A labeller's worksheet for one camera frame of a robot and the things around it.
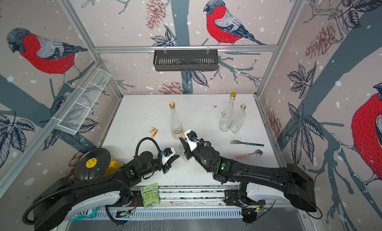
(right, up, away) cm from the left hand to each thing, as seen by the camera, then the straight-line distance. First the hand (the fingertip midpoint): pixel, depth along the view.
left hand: (180, 154), depth 77 cm
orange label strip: (-20, +7, +23) cm, 31 cm away
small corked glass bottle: (+2, +5, -9) cm, 10 cm away
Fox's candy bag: (-42, -26, -9) cm, 50 cm away
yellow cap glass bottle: (+28, +20, +13) cm, 37 cm away
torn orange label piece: (-22, +8, +24) cm, 34 cm away
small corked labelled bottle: (+35, +17, +12) cm, 41 cm away
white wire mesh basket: (-60, +19, +3) cm, 63 cm away
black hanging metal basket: (+1, +59, +29) cm, 66 cm away
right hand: (+3, +12, -6) cm, 14 cm away
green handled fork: (+34, +2, +18) cm, 38 cm away
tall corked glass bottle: (-4, +13, +13) cm, 19 cm away
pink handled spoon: (+47, -3, +13) cm, 49 cm away
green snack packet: (-15, -20, -3) cm, 25 cm away
